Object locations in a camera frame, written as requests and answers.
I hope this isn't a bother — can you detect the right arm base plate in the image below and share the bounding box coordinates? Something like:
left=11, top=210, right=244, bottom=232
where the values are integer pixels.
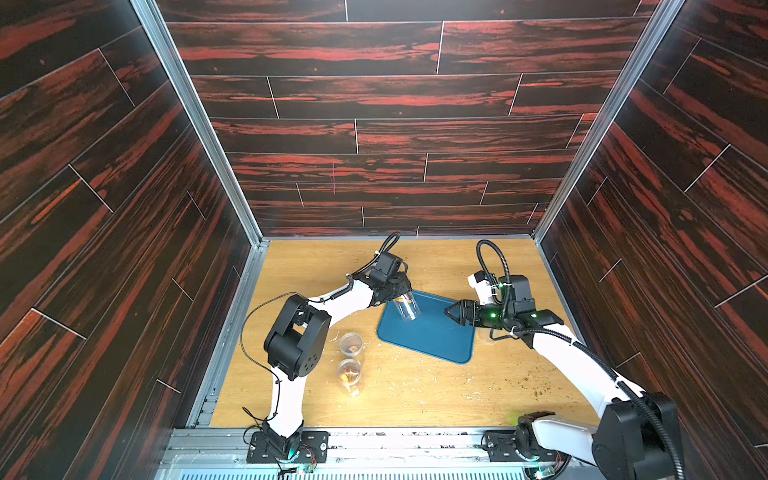
left=480, top=426, right=570, bottom=463

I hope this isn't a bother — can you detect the near clear jar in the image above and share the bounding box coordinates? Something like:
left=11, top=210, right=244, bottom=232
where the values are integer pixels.
left=337, top=358, right=362, bottom=397

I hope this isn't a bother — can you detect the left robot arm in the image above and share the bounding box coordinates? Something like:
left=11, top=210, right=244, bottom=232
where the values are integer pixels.
left=238, top=232, right=412, bottom=461

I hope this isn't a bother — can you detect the clear jar with cookies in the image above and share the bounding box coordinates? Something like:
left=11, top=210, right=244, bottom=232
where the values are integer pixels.
left=392, top=291, right=421, bottom=322

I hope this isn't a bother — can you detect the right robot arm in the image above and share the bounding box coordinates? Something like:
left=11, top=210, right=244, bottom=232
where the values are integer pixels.
left=445, top=261, right=686, bottom=479

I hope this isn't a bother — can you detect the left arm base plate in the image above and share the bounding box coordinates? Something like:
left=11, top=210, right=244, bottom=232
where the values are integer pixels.
left=246, top=430, right=330, bottom=465

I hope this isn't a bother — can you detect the teal plastic tray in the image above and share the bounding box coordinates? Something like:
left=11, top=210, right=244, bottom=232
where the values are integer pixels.
left=377, top=291, right=475, bottom=364

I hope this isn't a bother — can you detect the middle clear jar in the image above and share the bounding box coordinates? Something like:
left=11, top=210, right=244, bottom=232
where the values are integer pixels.
left=339, top=332, right=365, bottom=358

